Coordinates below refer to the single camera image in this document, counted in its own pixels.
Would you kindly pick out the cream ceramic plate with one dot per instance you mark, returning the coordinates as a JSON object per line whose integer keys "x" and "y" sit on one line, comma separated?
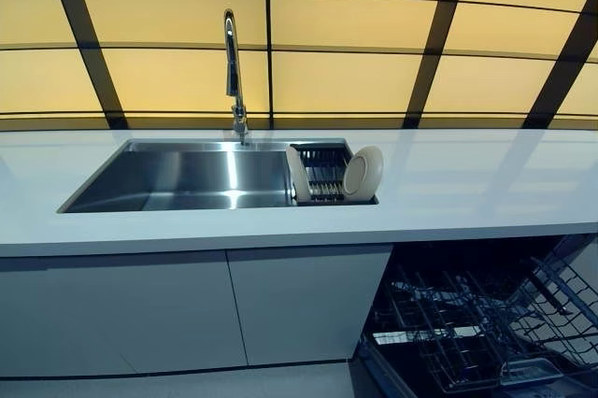
{"x": 299, "y": 178}
{"x": 362, "y": 173}

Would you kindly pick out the open built-in dishwasher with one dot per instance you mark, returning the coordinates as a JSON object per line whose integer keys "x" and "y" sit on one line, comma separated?
{"x": 467, "y": 276}

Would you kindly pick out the grey dishwasher cutlery tray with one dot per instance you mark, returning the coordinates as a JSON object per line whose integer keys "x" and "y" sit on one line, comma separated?
{"x": 532, "y": 373}

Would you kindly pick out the black dish drying rack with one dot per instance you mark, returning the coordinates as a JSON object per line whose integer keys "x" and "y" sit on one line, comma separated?
{"x": 324, "y": 169}

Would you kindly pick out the stainless steel sink basin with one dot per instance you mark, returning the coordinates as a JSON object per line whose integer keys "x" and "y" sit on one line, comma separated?
{"x": 187, "y": 178}

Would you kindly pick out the chrome gooseneck kitchen faucet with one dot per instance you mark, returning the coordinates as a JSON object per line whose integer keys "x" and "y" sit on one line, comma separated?
{"x": 232, "y": 75}

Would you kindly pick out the narrow white cabinet door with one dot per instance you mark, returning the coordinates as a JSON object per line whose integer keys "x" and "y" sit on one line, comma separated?
{"x": 299, "y": 304}

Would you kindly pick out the wide white cabinet door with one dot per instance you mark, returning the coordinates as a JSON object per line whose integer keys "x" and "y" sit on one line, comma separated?
{"x": 117, "y": 309}

